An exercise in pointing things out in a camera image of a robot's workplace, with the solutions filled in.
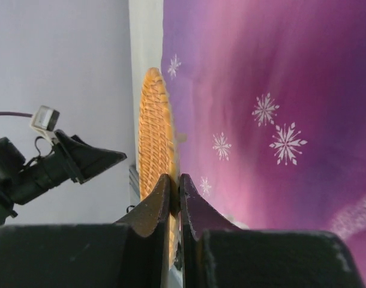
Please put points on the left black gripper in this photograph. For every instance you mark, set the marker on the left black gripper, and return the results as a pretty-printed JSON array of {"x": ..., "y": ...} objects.
[{"x": 71, "y": 158}]

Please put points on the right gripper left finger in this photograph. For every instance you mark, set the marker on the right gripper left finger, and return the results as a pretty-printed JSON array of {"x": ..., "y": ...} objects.
[{"x": 132, "y": 252}]

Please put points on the purple printed placemat cloth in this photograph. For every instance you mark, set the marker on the purple printed placemat cloth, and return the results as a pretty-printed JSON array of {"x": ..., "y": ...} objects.
[{"x": 272, "y": 97}]

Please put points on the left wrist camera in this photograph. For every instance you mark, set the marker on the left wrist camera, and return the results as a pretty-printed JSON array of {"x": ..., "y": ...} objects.
[{"x": 44, "y": 122}]

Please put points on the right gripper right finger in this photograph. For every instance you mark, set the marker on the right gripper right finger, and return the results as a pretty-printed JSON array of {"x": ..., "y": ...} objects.
[{"x": 217, "y": 253}]

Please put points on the round woven bamboo plate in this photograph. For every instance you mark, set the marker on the round woven bamboo plate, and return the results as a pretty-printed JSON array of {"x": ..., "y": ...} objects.
[{"x": 158, "y": 148}]

